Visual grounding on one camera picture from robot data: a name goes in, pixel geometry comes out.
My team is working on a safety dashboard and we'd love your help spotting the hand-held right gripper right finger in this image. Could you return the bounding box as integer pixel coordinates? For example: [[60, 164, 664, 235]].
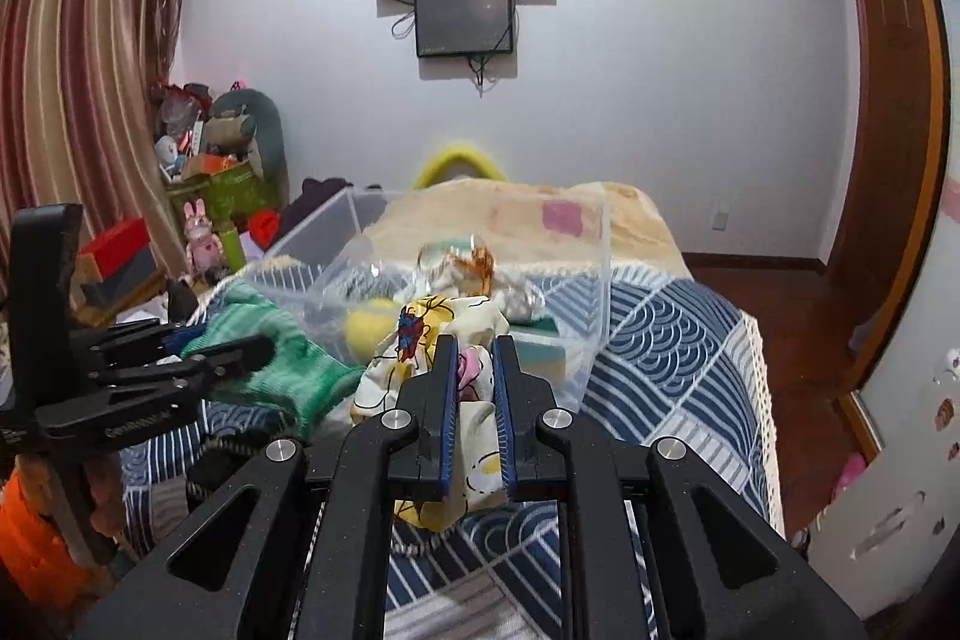
[[491, 334, 871, 640]]

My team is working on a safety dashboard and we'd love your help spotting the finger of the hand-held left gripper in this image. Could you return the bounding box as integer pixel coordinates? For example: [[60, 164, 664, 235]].
[[71, 319, 205, 380], [86, 334, 276, 417]]

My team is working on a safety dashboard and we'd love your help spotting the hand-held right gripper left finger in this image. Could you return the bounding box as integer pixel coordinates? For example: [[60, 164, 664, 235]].
[[71, 334, 460, 640]]

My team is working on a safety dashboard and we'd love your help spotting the green knitted cloth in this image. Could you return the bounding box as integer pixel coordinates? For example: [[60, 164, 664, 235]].
[[180, 284, 368, 435]]

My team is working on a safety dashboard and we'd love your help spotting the cartoon printed cream cloth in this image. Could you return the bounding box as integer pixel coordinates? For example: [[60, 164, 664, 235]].
[[351, 295, 520, 532]]

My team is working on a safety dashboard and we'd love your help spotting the clear plastic storage bin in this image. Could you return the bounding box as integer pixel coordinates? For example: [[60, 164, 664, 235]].
[[244, 188, 612, 417]]

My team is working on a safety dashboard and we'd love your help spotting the person's left hand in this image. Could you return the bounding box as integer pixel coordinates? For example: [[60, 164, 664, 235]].
[[86, 454, 130, 552]]

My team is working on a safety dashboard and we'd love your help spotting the green sponge block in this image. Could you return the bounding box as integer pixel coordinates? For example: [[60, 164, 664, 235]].
[[514, 316, 601, 372]]

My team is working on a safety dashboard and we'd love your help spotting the red box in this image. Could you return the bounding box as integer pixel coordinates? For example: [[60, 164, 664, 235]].
[[77, 218, 151, 278]]

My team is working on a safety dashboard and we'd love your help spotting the green bottle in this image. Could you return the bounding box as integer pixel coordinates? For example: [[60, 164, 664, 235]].
[[217, 220, 245, 271]]

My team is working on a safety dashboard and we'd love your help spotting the yellow plush ball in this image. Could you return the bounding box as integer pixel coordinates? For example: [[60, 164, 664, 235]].
[[343, 301, 402, 362]]

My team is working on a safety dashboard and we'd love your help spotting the pink rabbit plush toy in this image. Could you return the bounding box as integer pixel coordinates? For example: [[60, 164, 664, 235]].
[[184, 199, 227, 274]]

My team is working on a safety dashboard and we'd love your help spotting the red cloth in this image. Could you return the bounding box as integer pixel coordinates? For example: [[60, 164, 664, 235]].
[[249, 211, 283, 248]]

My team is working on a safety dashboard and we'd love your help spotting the orange brown plush toy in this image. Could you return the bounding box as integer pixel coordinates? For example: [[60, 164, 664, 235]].
[[442, 241, 497, 298]]

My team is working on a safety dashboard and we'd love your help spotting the green cardboard box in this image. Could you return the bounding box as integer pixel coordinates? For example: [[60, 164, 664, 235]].
[[166, 156, 282, 230]]

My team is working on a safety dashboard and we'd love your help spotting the dark purple cloth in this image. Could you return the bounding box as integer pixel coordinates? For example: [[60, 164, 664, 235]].
[[281, 177, 353, 238]]

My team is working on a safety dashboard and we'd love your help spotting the blue wave patterned blanket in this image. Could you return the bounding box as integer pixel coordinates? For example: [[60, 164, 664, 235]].
[[120, 265, 787, 640]]

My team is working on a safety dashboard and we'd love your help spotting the grey green plush toy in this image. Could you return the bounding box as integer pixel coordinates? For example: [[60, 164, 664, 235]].
[[206, 85, 290, 214]]

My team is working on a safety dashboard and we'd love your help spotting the pile of small toys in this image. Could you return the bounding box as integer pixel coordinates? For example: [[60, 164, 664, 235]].
[[154, 81, 212, 178]]

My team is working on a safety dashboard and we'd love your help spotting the striped brown curtain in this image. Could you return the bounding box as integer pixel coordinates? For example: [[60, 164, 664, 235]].
[[0, 0, 205, 311]]

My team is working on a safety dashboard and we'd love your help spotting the beige fleece blanket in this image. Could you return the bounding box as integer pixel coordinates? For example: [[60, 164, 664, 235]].
[[367, 181, 687, 283]]

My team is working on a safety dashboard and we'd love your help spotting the white cabinet with stickers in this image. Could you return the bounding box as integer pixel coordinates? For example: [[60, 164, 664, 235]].
[[806, 115, 960, 620]]

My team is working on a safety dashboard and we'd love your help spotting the wooden door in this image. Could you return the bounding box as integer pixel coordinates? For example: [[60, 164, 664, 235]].
[[846, 0, 955, 390]]

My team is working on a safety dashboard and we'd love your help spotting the yellow plush ring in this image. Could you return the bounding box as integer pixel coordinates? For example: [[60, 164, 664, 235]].
[[411, 141, 512, 191]]

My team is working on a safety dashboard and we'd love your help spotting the black monitor cable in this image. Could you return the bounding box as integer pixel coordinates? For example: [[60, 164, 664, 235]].
[[465, 51, 502, 98]]

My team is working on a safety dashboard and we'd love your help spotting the small black wall monitor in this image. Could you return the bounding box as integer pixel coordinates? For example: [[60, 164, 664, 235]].
[[414, 0, 517, 58]]

